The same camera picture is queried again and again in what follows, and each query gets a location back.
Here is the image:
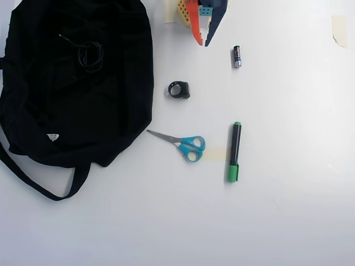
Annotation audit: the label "navy gripper finger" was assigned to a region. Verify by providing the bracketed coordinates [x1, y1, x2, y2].
[204, 0, 229, 48]

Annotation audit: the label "short beige tape piece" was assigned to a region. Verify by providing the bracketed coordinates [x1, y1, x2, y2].
[203, 147, 229, 162]

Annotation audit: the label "black ring strap device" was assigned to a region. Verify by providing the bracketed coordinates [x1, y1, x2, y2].
[167, 80, 191, 100]

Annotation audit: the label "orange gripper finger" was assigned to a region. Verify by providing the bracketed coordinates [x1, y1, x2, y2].
[185, 0, 205, 47]

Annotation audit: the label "navy gripper body with motor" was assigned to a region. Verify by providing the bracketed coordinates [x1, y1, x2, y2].
[198, 0, 223, 8]

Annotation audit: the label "blue handled scissors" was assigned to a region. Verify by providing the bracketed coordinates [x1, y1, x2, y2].
[146, 129, 206, 163]

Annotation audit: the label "black cloth bag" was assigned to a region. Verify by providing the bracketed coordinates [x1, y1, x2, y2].
[0, 0, 155, 202]

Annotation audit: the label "black braided USB cable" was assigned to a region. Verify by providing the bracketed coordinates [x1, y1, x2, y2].
[58, 33, 106, 74]

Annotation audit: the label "torn beige tape strip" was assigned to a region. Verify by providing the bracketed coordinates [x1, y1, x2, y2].
[331, 14, 349, 49]

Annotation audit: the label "small cylindrical battery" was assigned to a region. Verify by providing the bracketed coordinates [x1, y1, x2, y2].
[231, 44, 244, 69]

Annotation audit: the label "yellow perforated block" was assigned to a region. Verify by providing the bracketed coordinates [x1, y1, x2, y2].
[176, 0, 192, 29]

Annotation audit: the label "green and black marker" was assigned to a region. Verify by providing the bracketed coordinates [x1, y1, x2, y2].
[227, 121, 243, 183]

